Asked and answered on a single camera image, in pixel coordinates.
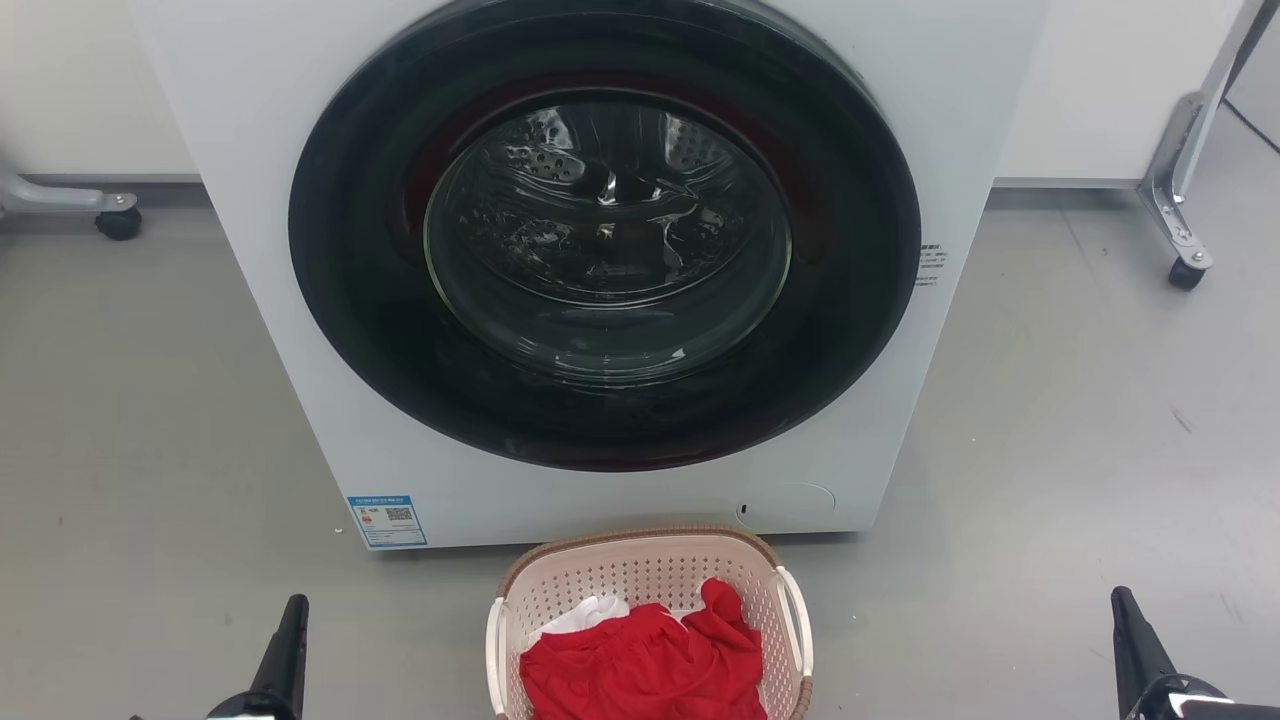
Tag black round washing machine door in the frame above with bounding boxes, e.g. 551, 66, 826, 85
288, 0, 922, 473

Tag blue energy label sticker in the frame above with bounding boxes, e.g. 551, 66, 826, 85
347, 495, 428, 549

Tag grey metal frame leg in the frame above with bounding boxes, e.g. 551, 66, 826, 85
1139, 0, 1280, 272
0, 165, 139, 217

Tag beige perforated plastic laundry basket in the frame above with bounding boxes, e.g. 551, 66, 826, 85
486, 526, 815, 720

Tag red garment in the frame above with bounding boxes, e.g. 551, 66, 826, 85
519, 578, 770, 720

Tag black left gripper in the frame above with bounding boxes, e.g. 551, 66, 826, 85
204, 594, 310, 720

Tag white garment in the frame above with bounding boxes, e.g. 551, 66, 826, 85
540, 595, 631, 638

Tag white front-load washing machine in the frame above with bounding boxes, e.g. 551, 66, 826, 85
133, 0, 1048, 551

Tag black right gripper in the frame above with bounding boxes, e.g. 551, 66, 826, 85
1110, 586, 1280, 720

